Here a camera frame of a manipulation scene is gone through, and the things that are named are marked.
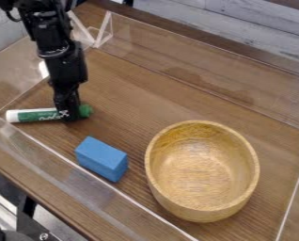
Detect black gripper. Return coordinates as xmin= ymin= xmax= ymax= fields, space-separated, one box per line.
xmin=37 ymin=40 xmax=88 ymax=121

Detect green Expo marker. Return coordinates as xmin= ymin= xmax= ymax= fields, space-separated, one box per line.
xmin=5 ymin=104 xmax=93 ymax=123

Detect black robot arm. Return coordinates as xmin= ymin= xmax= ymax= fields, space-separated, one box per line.
xmin=0 ymin=0 xmax=88 ymax=121

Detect brown wooden bowl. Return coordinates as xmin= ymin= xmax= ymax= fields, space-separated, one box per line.
xmin=144 ymin=120 xmax=260 ymax=223

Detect blue rectangular block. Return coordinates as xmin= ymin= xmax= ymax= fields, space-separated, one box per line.
xmin=75 ymin=137 xmax=128 ymax=183

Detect black table leg bracket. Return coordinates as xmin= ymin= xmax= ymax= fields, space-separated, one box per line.
xmin=16 ymin=196 xmax=60 ymax=241

